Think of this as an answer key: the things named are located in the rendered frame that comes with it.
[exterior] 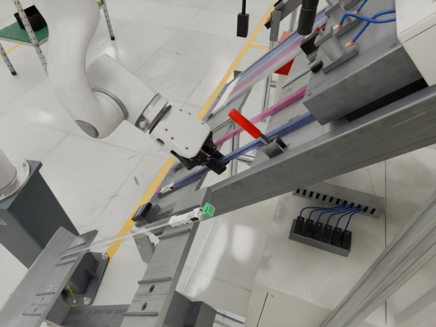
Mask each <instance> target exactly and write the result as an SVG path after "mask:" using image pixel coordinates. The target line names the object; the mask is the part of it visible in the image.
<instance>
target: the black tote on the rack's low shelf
mask: <svg viewBox="0 0 436 327"><path fill-rule="evenodd" d="M24 12H25V14H26V17H27V19H28V21H29V23H30V25H31V28H32V30H33V31H35V32H37V31H39V30H40V29H42V28H44V27H46V26H47V23H46V21H45V20H44V18H43V16H42V15H41V14H40V12H39V11H38V9H37V8H36V7H35V5H32V6H30V7H28V8H26V9H24ZM14 17H15V18H16V20H17V22H18V24H19V26H20V28H21V29H25V26H24V24H23V22H22V20H21V18H20V16H19V14H18V12H17V13H15V14H14ZM25 30H26V29H25Z"/></svg>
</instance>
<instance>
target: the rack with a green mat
mask: <svg viewBox="0 0 436 327"><path fill-rule="evenodd" d="M13 2H14V5H15V7H16V9H17V11H18V14H19V16H20V18H21V20H22V22H23V24H24V26H25V29H26V30H25V29H21V28H20V26H19V24H18V22H15V23H13V24H11V25H9V26H7V27H5V28H3V29H1V30H0V40H3V41H6V42H12V43H18V44H21V45H27V46H31V47H34V48H35V50H36V53H37V55H38V57H39V59H40V62H41V63H42V66H43V68H44V70H45V72H46V74H47V61H46V59H45V57H44V55H43V53H42V50H41V48H40V46H41V45H42V44H44V43H45V42H48V39H49V29H48V26H46V27H44V28H42V29H40V30H39V31H37V32H35V31H33V30H32V28H31V25H30V23H29V21H28V19H27V17H26V14H25V12H24V10H23V7H22V5H21V3H20V1H19V0H13ZM96 2H97V4H98V6H99V10H100V9H102V8H103V11H104V16H105V19H106V23H107V26H108V31H109V33H110V38H111V40H115V37H114V33H113V30H112V25H111V22H110V17H109V14H108V9H107V6H106V1H105V0H101V2H99V1H96ZM0 54H1V56H2V57H3V60H4V61H5V63H6V65H7V67H8V68H9V70H10V72H11V74H12V75H17V73H16V70H15V69H14V67H13V65H12V63H11V62H10V60H9V58H8V56H7V54H6V53H5V50H4V49H3V46H2V45H1V43H0ZM47 77H48V74H47Z"/></svg>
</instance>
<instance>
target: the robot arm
mask: <svg viewBox="0 0 436 327"><path fill-rule="evenodd" d="M31 1H32V2H33V4H34V5H35V7H36V8H37V9H38V11H39V12H40V14H41V15H42V16H43V18H44V20H45V21H46V23H47V26H48V29H49V39H48V44H47V74H48V78H49V82H50V85H51V87H52V90H53V92H54V94H55V95H56V98H57V99H58V100H59V102H60V104H61V105H62V106H63V107H64V109H65V110H66V112H67V113H68V114H69V115H70V117H71V118H72V119H73V120H74V122H75V123H76V124H77V125H78V126H79V127H80V128H81V129H82V130H83V131H84V133H85V134H87V135H89V136H91V137H93V138H96V139H103V138H106V137H108V136H109V135H110V134H111V133H112V132H113V131H114V130H115V129H116V128H117V127H118V126H119V125H120V124H121V123H122V122H123V121H124V120H125V121H128V122H129V123H131V124H133V125H134V126H135V127H137V128H138V129H140V130H141V131H142V132H144V133H146V131H148V130H150V131H149V134H150V136H149V137H150V138H151V139H152V140H153V141H154V142H155V144H157V146H159V147H160V148H161V149H162V150H163V151H164V152H166V153H167V154H168V155H170V157H172V158H173V159H174V160H176V161H177V162H179V163H180V164H182V165H185V167H186V168H187V170H191V169H193V168H194V167H196V166H200V165H201V166H207V167H208V168H210V169H211V170H212V171H213V172H215V173H217V174H218V175H220V174H221V173H223V172H224V171H226V168H227V167H226V165H227V164H229V163H230V162H227V163H225V164H222V163H221V162H220V161H219V160H218V159H219V158H221V157H223V156H224V155H223V154H222V153H220V152H219V151H218V150H216V149H217V147H216V146H215V145H214V144H213V140H212V137H213V132H212V131H210V127H209V126H208V125H207V124H206V123H205V122H203V121H202V120H200V119H199V118H198V117H196V116H195V115H193V114H191V113H190V112H188V111H187V110H185V109H183V108H181V107H179V106H177V105H175V104H173V105H172V106H171V105H169V106H166V105H167V103H168V102H169V101H168V100H167V99H166V98H165V97H163V96H162V95H160V94H159V93H158V92H157V91H155V90H154V89H152V88H151V87H150V86H149V85H148V84H146V83H145V82H144V81H142V80H141V79H139V78H138V77H137V76H135V74H133V73H132V72H130V71H129V70H128V69H127V68H125V67H124V66H122V65H121V64H120V63H119V62H117V61H116V60H115V59H113V58H112V57H111V56H110V55H108V54H106V53H103V54H100V55H99V56H97V57H96V58H95V59H93V61H92V62H91V63H90V64H89V65H88V67H87V68H86V53H87V50H88V46H89V44H90V41H91V39H92V37H93V35H94V33H95V31H96V30H97V28H98V26H99V24H100V22H101V12H100V10H99V6H98V4H97V2H96V0H31ZM201 150H202V151H201ZM203 151H204V152H205V153H203ZM208 155H210V156H208ZM198 156H200V158H199V157H198ZM191 159H192V160H193V161H191ZM29 177H30V167H29V165H28V163H27V162H26V161H25V160H24V159H23V158H20V157H17V156H6V154H5V153H4V152H3V150H2V149H1V148H0V202H3V201H4V200H7V199H9V198H10V197H12V196H13V195H15V194H16V193H17V192H18V191H19V190H21V189H22V188H23V186H24V185H25V184H26V183H27V181H28V179H29Z"/></svg>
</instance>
